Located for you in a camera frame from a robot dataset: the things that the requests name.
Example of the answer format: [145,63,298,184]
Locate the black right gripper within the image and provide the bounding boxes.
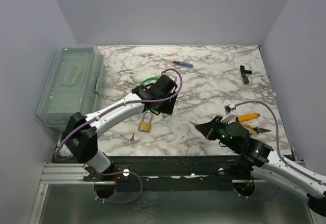
[196,115,240,153]

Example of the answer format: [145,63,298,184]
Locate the green cable lock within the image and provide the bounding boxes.
[139,75,178,112]

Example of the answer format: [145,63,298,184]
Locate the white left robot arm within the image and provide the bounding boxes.
[62,74,178,181]

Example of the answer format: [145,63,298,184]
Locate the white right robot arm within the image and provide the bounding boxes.
[195,116,325,216]

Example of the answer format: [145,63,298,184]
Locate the brass padlock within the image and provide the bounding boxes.
[138,112,153,133]

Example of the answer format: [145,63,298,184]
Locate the yellow utility knife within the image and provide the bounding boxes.
[237,113,260,123]

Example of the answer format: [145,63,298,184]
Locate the blue red small screwdriver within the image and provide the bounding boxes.
[173,61,194,69]

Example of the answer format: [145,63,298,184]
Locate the spare silver keys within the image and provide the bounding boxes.
[129,133,140,144]

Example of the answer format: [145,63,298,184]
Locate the black T-shaped tool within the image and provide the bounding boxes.
[240,65,252,85]

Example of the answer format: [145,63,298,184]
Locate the clear plastic storage box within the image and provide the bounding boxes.
[37,45,105,132]

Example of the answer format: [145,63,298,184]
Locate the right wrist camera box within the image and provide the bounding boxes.
[221,104,237,124]

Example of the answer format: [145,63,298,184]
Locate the yellow handled pliers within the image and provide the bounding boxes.
[242,124,270,135]

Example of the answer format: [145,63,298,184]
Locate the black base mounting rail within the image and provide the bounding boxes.
[84,156,255,196]

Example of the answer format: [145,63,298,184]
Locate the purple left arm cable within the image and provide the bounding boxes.
[54,68,183,205]

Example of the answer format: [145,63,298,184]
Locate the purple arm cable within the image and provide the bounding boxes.
[54,68,183,205]
[234,100,326,201]

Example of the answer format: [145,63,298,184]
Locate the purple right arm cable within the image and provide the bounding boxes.
[234,100,326,201]

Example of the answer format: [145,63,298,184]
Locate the aluminium extrusion rail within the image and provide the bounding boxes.
[40,163,84,184]

